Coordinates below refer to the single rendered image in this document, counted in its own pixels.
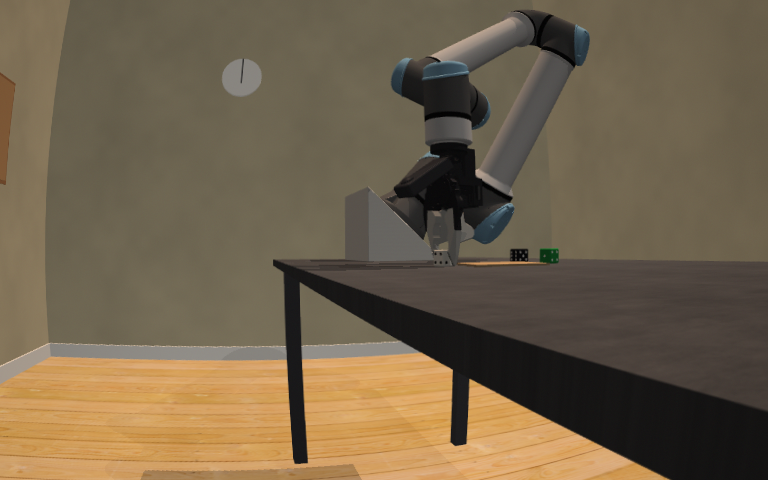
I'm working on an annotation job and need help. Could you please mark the black die with white pips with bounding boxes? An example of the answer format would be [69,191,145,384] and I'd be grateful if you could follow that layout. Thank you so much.
[510,249,528,262]

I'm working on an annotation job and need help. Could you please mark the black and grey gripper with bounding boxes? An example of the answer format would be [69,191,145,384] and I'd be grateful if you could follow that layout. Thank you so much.
[423,142,483,266]

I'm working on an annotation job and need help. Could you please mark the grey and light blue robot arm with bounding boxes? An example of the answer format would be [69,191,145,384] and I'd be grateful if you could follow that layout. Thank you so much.
[380,10,590,244]

